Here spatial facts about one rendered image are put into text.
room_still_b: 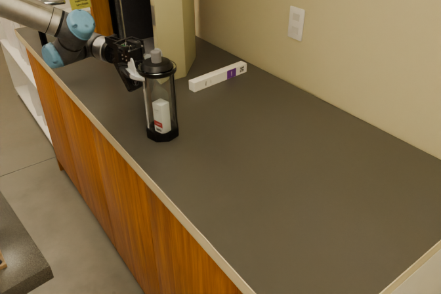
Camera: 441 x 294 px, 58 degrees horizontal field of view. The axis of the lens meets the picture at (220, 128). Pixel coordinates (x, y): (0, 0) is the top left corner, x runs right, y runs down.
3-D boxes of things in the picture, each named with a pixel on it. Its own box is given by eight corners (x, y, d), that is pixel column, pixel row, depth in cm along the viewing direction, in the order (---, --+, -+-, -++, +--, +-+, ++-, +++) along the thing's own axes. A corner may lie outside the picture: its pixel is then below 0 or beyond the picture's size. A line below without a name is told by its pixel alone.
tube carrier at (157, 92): (188, 128, 123) (184, 64, 112) (162, 144, 116) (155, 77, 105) (163, 117, 129) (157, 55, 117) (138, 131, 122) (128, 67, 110)
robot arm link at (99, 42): (94, 62, 124) (115, 54, 129) (103, 66, 121) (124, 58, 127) (90, 39, 120) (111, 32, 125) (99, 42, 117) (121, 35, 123)
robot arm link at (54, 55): (46, 33, 111) (80, 24, 118) (36, 52, 119) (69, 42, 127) (61, 57, 111) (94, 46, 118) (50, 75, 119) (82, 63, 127)
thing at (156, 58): (180, 72, 113) (179, 50, 109) (157, 83, 107) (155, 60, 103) (157, 63, 118) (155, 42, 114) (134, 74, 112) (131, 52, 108)
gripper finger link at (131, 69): (132, 65, 105) (123, 53, 112) (134, 85, 108) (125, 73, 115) (143, 63, 106) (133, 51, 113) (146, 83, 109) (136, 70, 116)
